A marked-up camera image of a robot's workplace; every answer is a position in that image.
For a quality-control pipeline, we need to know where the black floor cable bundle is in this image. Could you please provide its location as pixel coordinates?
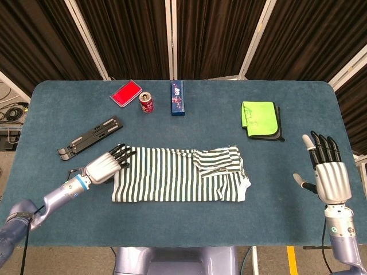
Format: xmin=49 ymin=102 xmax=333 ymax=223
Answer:
xmin=0 ymin=101 xmax=29 ymax=124

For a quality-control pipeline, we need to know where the yellow floor tape strip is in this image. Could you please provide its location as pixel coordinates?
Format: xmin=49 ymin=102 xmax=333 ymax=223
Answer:
xmin=286 ymin=245 xmax=299 ymax=275

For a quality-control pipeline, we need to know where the green white striped T-shirt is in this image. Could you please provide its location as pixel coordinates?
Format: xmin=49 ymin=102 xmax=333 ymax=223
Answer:
xmin=111 ymin=145 xmax=252 ymax=203

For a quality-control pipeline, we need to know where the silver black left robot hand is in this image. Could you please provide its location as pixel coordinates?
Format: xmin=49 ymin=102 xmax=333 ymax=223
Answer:
xmin=84 ymin=143 xmax=138 ymax=186

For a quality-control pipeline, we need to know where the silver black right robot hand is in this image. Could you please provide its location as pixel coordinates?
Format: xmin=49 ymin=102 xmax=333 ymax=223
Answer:
xmin=292 ymin=131 xmax=353 ymax=205

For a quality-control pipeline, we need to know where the blue rectangular carton box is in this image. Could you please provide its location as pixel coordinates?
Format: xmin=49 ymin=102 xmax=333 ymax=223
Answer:
xmin=171 ymin=80 xmax=186 ymax=117

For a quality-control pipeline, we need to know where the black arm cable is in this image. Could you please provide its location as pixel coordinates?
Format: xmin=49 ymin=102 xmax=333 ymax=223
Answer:
xmin=21 ymin=168 xmax=87 ymax=275
xmin=321 ymin=220 xmax=335 ymax=275

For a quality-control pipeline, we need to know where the blue-grey robot torso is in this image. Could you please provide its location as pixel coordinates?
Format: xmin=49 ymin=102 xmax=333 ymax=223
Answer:
xmin=114 ymin=246 xmax=239 ymax=275

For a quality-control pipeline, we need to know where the dark pleated partition panel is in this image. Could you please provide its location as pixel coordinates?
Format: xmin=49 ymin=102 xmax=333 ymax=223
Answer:
xmin=329 ymin=54 xmax=367 ymax=155
xmin=239 ymin=0 xmax=367 ymax=83
xmin=0 ymin=0 xmax=111 ymax=81
xmin=64 ymin=0 xmax=175 ymax=80
xmin=171 ymin=0 xmax=278 ymax=80

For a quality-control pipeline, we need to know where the black folding laptop stand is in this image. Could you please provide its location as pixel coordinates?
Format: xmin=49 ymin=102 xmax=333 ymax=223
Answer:
xmin=57 ymin=115 xmax=126 ymax=162

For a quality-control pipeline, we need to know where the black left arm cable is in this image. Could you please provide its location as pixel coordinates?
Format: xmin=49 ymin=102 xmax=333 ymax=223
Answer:
xmin=21 ymin=168 xmax=87 ymax=275

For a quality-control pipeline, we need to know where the green microfiber cloth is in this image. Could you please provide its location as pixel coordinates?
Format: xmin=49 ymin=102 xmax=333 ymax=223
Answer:
xmin=241 ymin=100 xmax=279 ymax=136

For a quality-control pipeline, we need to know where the red drink can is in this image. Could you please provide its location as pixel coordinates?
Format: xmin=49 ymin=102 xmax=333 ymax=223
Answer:
xmin=139 ymin=91 xmax=155 ymax=115

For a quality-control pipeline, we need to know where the red flat plastic case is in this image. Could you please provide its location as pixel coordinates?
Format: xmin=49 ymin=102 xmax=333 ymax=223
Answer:
xmin=110 ymin=79 xmax=143 ymax=109

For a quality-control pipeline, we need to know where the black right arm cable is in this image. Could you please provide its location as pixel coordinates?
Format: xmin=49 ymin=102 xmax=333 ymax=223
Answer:
xmin=321 ymin=220 xmax=335 ymax=275

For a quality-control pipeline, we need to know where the white table leg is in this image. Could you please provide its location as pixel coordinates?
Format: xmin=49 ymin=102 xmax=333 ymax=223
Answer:
xmin=251 ymin=246 xmax=259 ymax=275

